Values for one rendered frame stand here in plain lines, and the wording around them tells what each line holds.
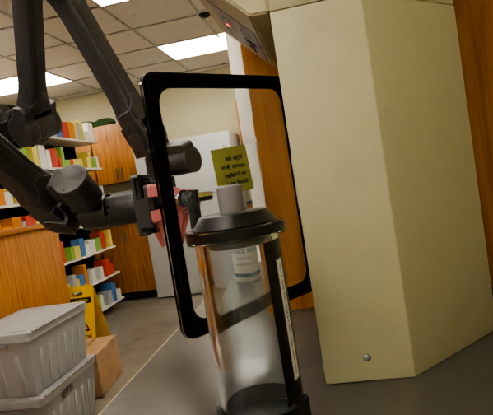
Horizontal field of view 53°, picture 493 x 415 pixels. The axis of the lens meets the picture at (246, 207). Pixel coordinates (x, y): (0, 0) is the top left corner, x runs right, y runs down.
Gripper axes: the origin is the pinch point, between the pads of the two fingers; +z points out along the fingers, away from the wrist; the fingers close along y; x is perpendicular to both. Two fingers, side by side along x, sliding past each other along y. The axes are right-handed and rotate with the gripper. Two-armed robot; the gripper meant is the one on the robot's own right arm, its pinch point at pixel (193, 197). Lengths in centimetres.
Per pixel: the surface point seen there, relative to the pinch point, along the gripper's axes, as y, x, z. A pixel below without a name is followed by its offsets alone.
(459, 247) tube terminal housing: -12.2, -8.6, 38.6
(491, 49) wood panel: 18, 19, 55
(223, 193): 0.1, -28.7, 11.4
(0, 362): -67, 135, -148
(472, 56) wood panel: 18, 19, 51
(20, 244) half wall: -15, 210, -178
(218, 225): -2.9, -31.5, 11.1
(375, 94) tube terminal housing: 9.1, -18.1, 29.4
